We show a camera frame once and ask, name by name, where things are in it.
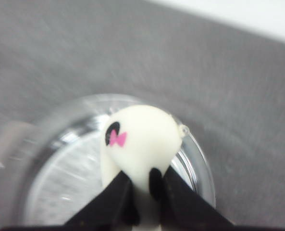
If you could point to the cream panda bun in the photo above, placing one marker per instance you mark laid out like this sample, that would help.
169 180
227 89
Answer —
141 141

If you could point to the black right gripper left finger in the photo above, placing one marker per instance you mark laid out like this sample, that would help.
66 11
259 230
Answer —
107 211

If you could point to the stainless steel steamer pot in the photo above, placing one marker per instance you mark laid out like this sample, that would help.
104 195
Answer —
52 170

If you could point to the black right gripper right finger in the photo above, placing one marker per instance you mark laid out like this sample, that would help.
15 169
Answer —
182 209

